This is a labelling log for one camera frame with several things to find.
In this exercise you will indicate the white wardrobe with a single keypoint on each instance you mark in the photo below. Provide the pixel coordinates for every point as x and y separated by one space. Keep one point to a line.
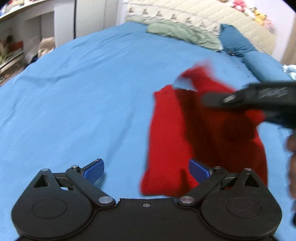
92 18

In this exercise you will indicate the cream quilted blanket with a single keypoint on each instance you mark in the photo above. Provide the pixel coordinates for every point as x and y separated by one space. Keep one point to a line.
196 14

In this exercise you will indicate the light blue blanket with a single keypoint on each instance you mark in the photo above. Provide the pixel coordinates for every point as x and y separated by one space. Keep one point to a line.
290 70

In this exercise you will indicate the person's right hand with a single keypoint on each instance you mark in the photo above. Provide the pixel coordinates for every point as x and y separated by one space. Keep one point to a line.
292 162

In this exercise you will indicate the green pillow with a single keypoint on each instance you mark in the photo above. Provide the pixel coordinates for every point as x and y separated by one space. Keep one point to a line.
185 33

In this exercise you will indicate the light blue pillow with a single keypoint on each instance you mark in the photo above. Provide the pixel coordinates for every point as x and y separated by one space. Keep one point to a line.
266 67

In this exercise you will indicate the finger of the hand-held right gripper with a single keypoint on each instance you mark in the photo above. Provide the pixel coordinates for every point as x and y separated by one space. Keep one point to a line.
219 100

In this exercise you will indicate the beige bag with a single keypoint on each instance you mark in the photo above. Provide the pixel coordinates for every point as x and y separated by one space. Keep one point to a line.
46 46

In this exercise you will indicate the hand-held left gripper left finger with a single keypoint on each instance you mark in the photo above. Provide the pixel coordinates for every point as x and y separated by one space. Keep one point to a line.
93 170

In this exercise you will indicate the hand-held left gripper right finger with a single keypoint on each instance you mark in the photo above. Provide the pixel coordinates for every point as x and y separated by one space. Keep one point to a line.
198 170

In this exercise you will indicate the dark blue pillow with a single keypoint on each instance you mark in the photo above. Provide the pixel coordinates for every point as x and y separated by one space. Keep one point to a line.
235 42

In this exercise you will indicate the red knit sweater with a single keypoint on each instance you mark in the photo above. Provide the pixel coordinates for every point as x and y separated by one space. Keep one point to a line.
171 129

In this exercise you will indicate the pile of plush toys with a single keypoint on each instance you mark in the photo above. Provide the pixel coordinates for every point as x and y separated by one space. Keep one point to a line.
254 11

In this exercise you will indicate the white shelf desk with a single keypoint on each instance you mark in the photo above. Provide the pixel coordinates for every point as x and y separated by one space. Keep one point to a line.
20 34

